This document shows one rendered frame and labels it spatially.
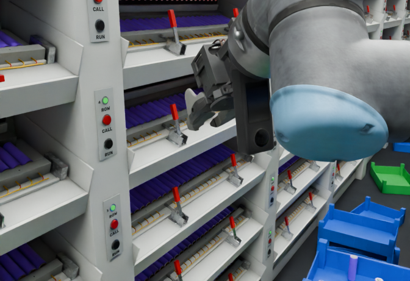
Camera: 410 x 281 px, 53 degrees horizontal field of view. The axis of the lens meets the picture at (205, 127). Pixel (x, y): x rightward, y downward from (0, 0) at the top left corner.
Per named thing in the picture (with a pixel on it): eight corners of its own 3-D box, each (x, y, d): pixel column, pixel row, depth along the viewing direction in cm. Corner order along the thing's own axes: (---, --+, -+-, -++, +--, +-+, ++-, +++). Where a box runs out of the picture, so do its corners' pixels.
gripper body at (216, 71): (231, 62, 65) (269, 14, 55) (249, 111, 63) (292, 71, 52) (187, 66, 62) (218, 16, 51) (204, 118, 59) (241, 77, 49)
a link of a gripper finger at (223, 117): (218, 97, 73) (233, 71, 64) (229, 127, 71) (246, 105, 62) (202, 100, 72) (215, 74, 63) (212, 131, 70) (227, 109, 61)
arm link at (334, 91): (441, 127, 30) (409, -4, 36) (282, 123, 30) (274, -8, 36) (388, 170, 39) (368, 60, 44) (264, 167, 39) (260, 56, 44)
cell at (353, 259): (357, 259, 100) (354, 282, 101) (358, 255, 101) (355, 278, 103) (349, 257, 100) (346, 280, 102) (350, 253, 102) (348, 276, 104)
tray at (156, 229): (261, 180, 134) (277, 145, 127) (129, 281, 86) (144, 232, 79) (212, 149, 142) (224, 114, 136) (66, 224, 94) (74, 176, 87)
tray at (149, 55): (266, 56, 122) (284, 11, 116) (117, 91, 74) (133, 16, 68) (212, 29, 130) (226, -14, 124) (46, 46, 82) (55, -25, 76)
